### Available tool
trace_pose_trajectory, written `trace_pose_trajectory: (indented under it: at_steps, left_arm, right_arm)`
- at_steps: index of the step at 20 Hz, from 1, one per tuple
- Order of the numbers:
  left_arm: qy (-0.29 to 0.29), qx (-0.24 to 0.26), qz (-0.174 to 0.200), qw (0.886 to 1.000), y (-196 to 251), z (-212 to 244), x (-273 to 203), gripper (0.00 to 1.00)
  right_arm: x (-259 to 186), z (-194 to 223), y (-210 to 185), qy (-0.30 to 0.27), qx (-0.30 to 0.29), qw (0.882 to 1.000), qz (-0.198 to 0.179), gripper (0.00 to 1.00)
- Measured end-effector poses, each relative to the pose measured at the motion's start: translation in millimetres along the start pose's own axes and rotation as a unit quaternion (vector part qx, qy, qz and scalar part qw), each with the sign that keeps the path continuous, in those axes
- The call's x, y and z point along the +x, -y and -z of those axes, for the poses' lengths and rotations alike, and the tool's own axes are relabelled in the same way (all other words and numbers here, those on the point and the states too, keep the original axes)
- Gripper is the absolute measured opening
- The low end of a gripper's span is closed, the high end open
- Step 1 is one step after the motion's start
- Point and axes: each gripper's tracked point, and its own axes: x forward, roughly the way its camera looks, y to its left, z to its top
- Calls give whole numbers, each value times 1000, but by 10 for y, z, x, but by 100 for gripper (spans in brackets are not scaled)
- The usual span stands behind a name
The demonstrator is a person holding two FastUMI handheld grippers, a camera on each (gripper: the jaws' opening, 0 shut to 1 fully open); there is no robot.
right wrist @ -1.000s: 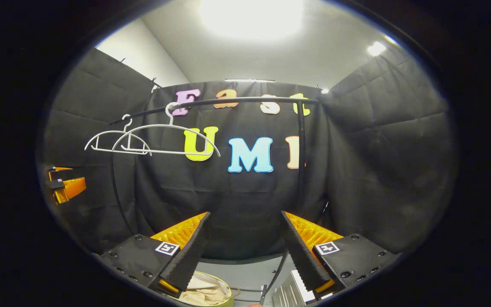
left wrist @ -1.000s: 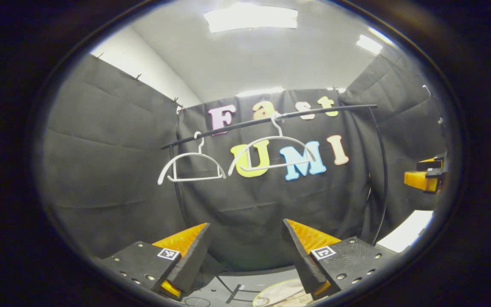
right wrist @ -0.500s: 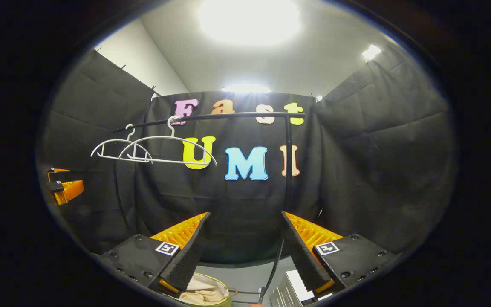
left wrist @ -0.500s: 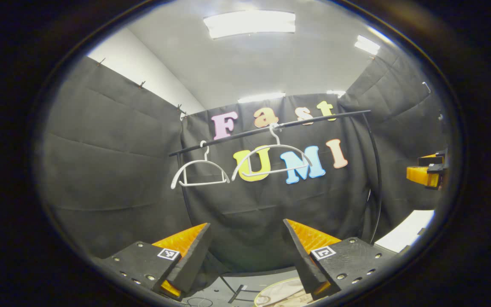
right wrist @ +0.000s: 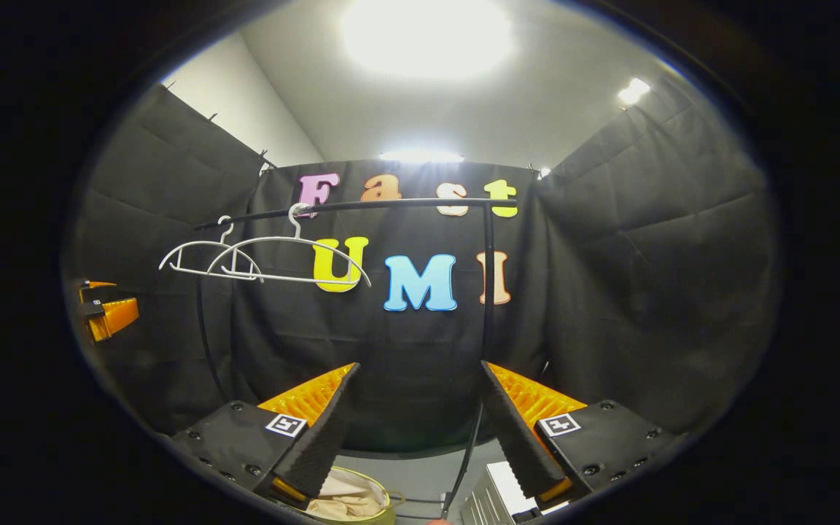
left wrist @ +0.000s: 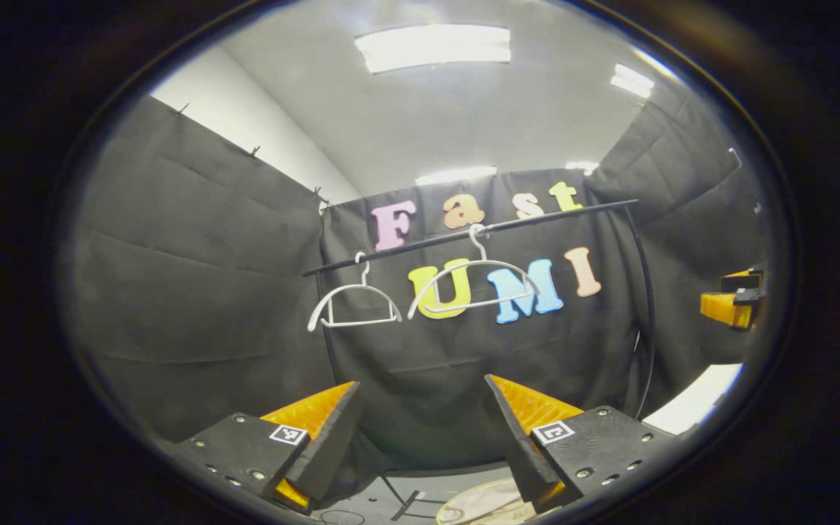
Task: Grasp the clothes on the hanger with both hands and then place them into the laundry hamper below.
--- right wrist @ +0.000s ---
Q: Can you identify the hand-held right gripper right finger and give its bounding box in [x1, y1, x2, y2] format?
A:
[480, 360, 677, 511]

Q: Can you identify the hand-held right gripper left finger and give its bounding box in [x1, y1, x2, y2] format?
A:
[171, 362, 362, 511]

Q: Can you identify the cream shirt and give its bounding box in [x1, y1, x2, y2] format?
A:
[307, 470, 388, 521]

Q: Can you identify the round laundry hamper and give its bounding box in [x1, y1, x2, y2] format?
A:
[296, 467, 406, 525]

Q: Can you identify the white plastic hanger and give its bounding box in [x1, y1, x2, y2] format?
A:
[206, 202, 373, 288]
[159, 215, 264, 283]

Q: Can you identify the black clothes rack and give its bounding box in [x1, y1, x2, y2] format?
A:
[194, 197, 519, 520]

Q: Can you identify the white ribbed box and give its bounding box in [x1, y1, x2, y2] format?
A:
[459, 461, 570, 525]

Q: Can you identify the black backdrop cloth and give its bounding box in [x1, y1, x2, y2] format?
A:
[63, 69, 782, 453]

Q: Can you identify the ceiling strip light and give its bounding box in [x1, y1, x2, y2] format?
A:
[378, 149, 466, 163]

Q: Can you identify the small ceiling light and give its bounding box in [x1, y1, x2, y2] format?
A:
[617, 78, 652, 106]

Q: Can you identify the large ceiling light panel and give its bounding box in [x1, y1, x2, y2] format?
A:
[338, 0, 514, 79]

